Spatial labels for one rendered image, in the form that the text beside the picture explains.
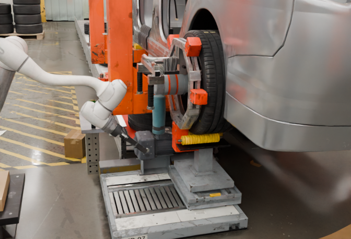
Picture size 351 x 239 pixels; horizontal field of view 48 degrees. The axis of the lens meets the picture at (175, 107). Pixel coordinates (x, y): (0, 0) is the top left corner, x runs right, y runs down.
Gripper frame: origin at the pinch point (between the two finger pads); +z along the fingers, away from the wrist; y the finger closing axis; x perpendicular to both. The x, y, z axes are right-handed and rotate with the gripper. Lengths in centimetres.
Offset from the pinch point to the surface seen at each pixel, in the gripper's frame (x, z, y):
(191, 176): 6, 46, -21
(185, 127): 26.9, 16.5, -4.7
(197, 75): 50, -3, 19
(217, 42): 74, -4, 16
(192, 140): 23.3, 26.1, -5.6
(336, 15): 74, 1, 106
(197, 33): 74, -15, 6
